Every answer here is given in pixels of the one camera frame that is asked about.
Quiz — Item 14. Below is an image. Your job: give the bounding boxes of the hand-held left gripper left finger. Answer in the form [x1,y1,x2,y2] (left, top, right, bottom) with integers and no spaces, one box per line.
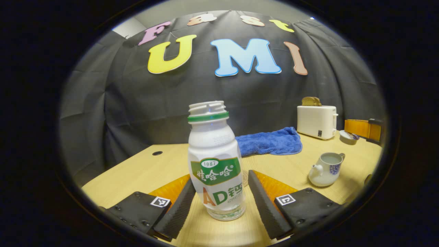
[105,174,197,240]

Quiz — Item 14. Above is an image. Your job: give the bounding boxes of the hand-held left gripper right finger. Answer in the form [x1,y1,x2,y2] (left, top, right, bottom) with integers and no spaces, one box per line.
[248,170,342,240]

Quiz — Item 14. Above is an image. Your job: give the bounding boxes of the white teacup lid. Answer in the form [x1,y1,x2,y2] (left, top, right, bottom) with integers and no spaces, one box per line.
[339,130,360,145]

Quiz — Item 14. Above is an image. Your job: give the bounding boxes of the white blue-patterned teacup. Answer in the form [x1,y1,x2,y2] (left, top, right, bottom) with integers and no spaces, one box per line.
[308,152,345,187]

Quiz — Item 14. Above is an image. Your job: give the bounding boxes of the white green-label water bottle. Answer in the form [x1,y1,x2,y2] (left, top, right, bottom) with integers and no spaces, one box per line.
[188,101,246,221]

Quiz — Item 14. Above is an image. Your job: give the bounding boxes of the white toaster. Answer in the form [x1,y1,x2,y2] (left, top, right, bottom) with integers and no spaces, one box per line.
[297,105,339,140]

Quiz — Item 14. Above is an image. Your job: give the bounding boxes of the brown toast slices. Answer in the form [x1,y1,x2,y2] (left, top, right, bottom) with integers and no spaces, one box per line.
[302,96,322,107]

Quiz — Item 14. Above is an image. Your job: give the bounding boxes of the blue towel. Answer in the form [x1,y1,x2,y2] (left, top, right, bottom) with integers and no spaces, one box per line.
[235,127,303,157]

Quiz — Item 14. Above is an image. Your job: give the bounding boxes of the black backdrop cloth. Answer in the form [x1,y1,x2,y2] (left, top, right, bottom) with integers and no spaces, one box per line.
[60,10,386,187]

